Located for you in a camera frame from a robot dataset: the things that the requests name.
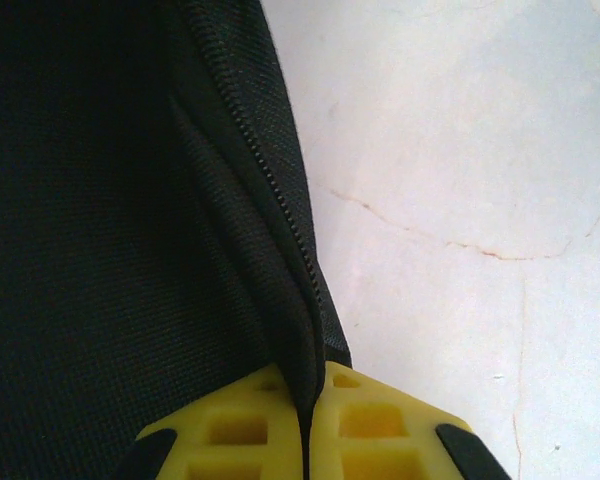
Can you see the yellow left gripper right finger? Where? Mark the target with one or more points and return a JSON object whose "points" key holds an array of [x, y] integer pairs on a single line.
{"points": [[330, 440]]}

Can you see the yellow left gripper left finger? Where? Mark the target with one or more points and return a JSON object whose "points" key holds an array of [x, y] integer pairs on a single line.
{"points": [[280, 440]]}

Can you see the black backpack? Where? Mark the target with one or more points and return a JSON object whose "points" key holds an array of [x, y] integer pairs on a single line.
{"points": [[105, 225]]}

